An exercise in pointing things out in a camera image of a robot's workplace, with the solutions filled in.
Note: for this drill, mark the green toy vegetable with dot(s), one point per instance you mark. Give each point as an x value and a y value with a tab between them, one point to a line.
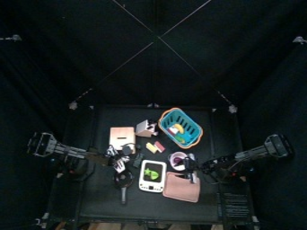
152	174

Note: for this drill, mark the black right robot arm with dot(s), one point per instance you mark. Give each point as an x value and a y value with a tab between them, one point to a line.
256	152

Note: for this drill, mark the black frying pan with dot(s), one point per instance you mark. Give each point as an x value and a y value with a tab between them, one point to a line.
124	179

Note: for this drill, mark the small white bowl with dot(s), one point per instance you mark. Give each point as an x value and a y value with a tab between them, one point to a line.
174	155

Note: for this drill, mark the white red toy food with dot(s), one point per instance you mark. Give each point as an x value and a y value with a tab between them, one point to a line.
173	130

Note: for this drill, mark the yellow toy banana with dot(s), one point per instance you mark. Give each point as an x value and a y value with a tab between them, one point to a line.
181	128

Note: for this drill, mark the white rectangular plate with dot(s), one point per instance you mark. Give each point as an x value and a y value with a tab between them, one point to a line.
156	187

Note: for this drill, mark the yellow toy food slice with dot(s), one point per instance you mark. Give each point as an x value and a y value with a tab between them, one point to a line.
152	147

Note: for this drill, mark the green toy food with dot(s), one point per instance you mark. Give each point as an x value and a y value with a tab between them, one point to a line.
181	139

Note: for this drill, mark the grey frame clamp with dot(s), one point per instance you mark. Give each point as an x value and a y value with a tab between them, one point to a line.
73	105
233	108
17	38
300	39
153	105

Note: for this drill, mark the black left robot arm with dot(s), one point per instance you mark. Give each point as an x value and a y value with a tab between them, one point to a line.
61	148

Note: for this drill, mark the red toy food slice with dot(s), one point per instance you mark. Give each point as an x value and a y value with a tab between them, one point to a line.
160	146

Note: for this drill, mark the teal basket orange rim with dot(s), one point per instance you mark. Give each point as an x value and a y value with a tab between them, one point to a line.
188	119

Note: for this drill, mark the black panel white text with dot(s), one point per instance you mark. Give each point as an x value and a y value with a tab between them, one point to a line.
236	206

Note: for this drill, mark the purple toy food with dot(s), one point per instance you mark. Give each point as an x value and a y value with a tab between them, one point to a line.
177	160

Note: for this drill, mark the small wooden box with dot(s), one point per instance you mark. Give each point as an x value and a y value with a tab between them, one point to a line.
144	128

